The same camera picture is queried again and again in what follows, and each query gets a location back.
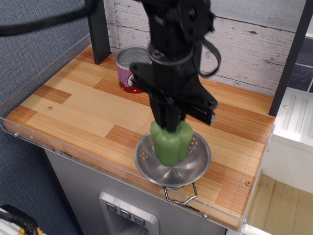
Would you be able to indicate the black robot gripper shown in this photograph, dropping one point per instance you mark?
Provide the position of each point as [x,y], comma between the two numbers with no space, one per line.
[174,91]

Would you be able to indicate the green toy bell pepper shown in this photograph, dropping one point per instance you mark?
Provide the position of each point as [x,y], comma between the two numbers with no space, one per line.
[171,147]

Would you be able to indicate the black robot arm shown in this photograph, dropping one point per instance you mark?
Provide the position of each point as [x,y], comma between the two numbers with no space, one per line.
[177,31]

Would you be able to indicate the stainless steel colander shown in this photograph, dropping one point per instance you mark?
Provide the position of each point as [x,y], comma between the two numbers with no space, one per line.
[179,176]

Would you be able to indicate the purple cherries tin can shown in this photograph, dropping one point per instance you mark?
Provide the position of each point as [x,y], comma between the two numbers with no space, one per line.
[123,59]

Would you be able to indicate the grey toy fridge cabinet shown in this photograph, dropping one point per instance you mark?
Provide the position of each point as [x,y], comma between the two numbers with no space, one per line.
[82,186]

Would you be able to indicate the silver dispenser button panel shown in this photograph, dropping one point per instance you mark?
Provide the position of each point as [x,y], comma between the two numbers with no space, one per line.
[123,218]

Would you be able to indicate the white toy sink unit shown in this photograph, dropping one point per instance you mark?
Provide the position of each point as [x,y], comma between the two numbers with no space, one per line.
[289,156]

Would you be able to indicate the yellow object at corner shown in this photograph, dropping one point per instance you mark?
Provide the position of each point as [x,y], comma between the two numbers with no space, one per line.
[30,231]

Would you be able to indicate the dark grey right post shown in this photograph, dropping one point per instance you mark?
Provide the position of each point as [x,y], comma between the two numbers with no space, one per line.
[292,57]

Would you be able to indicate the dark grey post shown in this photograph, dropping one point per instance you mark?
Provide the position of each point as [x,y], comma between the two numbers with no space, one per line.
[99,32]
[292,57]

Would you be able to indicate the dark grey left post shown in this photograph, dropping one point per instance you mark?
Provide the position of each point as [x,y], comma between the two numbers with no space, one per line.
[99,32]

